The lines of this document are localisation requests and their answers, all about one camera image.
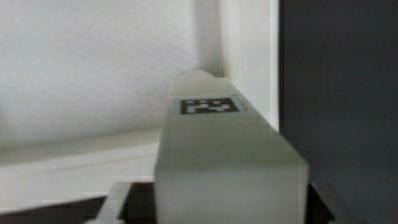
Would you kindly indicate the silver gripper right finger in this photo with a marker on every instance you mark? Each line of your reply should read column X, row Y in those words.
column 328, row 210

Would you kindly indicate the white desk top tray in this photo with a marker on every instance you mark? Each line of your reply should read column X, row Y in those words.
column 92, row 54

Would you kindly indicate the white front barrier wall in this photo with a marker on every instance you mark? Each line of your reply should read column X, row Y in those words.
column 56, row 182

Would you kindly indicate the white desk leg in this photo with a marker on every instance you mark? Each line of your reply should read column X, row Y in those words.
column 232, row 173

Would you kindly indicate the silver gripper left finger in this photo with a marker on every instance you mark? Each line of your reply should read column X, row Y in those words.
column 129, row 207

